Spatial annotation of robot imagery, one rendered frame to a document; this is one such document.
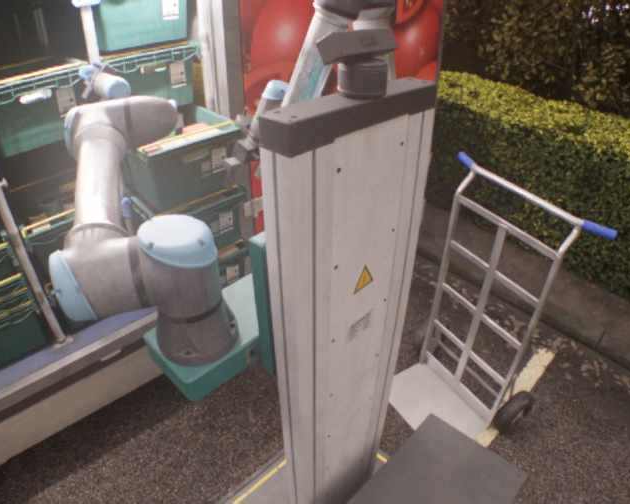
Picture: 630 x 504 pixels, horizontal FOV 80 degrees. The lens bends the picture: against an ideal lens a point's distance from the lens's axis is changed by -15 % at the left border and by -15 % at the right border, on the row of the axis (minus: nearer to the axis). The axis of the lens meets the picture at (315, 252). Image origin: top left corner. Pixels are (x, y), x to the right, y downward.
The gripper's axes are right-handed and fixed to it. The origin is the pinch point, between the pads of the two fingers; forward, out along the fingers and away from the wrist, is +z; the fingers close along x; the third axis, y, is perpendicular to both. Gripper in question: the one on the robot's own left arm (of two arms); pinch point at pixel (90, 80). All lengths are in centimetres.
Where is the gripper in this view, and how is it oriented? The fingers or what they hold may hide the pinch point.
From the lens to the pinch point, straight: 165.3
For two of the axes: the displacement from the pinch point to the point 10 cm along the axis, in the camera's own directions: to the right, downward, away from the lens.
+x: -5.0, 8.7, 0.4
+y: -5.4, -2.8, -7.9
